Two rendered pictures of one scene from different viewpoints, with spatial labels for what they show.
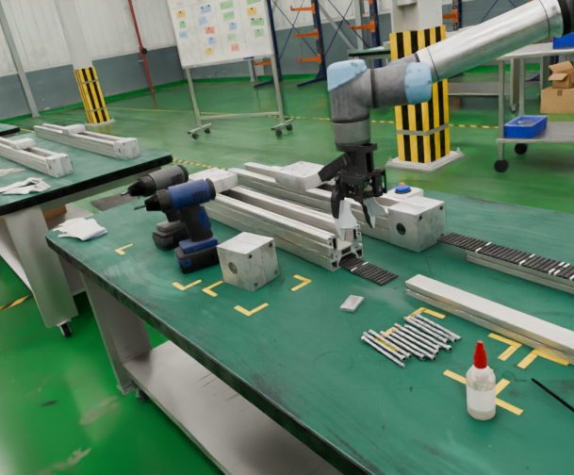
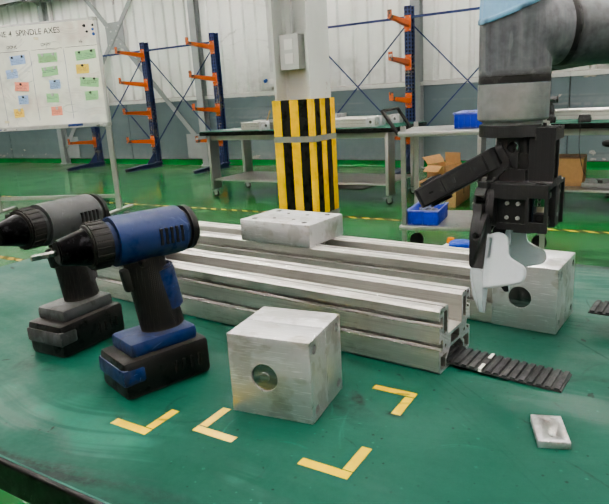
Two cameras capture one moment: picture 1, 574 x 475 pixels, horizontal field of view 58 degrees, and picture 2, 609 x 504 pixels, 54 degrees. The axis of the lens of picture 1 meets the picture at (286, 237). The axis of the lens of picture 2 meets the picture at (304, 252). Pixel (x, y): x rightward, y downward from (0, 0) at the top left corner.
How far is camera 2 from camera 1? 0.62 m
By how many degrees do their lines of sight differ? 22
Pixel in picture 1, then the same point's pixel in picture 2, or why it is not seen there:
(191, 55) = not seen: outside the picture
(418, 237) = (557, 309)
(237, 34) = (60, 94)
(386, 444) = not seen: outside the picture
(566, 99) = not seen: hidden behind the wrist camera
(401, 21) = (284, 88)
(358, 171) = (532, 175)
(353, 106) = (542, 51)
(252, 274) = (314, 387)
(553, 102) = not seen: hidden behind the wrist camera
